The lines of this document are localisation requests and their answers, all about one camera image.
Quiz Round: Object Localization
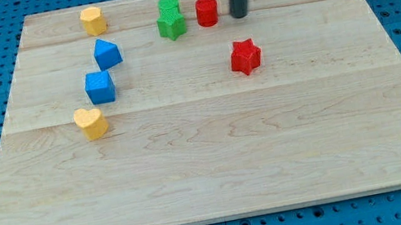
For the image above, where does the blue triangle block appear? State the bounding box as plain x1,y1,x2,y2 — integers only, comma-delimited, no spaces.
93,39,122,71

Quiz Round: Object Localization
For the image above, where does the red cylinder block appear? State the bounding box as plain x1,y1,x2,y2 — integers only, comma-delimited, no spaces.
195,0,218,27

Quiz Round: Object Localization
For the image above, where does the yellow heart block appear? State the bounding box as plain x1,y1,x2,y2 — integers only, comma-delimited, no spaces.
73,108,109,141

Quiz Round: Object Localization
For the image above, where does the yellow hexagon block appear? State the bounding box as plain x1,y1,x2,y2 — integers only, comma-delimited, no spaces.
79,6,108,36

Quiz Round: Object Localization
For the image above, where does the red star block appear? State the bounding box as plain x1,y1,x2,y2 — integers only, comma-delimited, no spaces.
231,38,262,76

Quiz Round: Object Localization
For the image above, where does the green star block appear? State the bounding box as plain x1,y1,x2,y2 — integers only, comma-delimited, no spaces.
156,9,187,41

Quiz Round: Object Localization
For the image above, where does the blue cube block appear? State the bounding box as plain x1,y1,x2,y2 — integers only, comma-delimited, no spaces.
85,70,116,104

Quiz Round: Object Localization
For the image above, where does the light wooden board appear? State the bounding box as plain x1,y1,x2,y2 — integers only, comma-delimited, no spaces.
0,0,401,225

